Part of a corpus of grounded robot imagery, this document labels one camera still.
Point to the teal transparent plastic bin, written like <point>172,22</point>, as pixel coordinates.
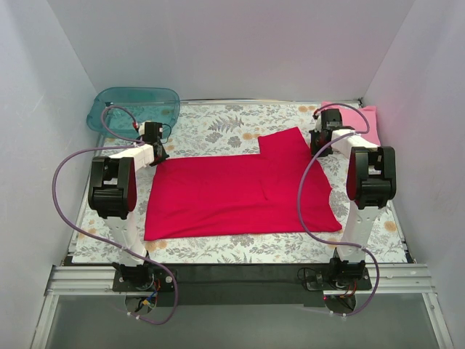
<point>117,108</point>

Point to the red t shirt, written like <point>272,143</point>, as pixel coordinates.
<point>245,194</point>

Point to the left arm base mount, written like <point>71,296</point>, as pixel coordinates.
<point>142,278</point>

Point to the floral patterned table mat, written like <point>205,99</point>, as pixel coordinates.
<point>234,129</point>

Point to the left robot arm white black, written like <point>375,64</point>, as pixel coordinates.
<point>113,195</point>

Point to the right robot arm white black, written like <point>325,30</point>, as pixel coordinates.
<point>370,184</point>

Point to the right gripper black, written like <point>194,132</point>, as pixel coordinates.
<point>319,142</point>

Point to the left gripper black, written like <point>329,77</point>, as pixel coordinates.
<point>160,153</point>

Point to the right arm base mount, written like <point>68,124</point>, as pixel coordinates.
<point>317,280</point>

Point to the aluminium frame rail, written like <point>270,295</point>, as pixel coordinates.
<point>96,280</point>

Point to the folded pink t shirt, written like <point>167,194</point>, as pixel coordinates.
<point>351,118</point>

